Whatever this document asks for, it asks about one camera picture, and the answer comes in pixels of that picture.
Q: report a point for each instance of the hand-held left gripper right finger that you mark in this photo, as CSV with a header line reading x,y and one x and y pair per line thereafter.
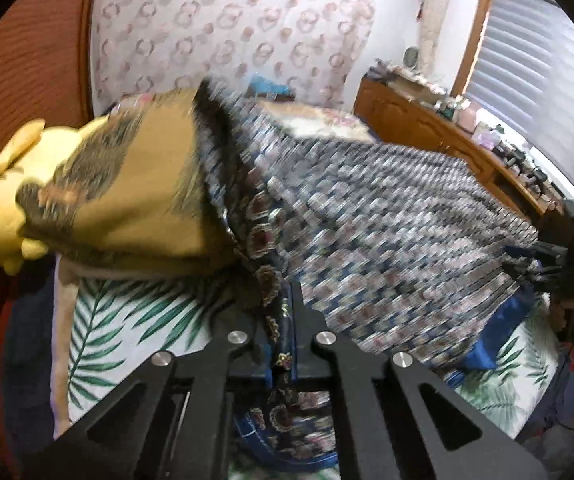
x,y
317,345

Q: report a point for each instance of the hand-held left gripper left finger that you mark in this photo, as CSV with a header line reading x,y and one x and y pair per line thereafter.
x,y
247,357

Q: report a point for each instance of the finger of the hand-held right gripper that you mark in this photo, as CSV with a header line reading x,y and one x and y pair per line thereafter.
x,y
537,260

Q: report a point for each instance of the dark circle-patterned satin garment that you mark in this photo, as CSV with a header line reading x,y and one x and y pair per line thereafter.
x,y
367,210

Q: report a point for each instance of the person's right hand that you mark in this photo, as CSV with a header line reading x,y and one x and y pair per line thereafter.
x,y
567,312

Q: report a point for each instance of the black handheld device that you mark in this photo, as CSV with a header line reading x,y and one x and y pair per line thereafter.
x,y
515,157
537,180

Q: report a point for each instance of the leaf print bed sheet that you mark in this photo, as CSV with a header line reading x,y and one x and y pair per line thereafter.
x,y
132,330

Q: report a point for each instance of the pale purple container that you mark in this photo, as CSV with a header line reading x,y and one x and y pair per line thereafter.
x,y
484,136

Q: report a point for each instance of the pink bottle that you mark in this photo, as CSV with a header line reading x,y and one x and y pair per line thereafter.
x,y
468,119

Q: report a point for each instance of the striped window blind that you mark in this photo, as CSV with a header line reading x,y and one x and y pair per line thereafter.
x,y
537,80

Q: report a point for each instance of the wooden cabinet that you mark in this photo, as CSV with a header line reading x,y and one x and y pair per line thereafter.
x,y
417,120

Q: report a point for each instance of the golden patterned pillow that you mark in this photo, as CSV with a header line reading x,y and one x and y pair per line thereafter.
x,y
132,185

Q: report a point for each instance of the floral bed cover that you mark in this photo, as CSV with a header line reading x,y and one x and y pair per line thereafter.
x,y
322,120

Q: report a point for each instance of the small round fan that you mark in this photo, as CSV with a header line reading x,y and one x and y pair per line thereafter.
x,y
411,57

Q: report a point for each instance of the blue cloth bundle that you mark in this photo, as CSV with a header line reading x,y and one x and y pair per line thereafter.
x,y
272,89

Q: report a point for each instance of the cream window curtain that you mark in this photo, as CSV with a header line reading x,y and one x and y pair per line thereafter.
x,y
434,15

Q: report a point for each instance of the yellow plush toy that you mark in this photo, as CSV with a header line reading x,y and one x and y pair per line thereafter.
x,y
2,225

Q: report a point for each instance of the circle-patterned sheer curtain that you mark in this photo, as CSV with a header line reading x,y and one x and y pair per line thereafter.
x,y
227,25

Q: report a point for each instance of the wooden slatted wardrobe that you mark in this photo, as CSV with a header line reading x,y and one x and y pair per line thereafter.
x,y
22,85

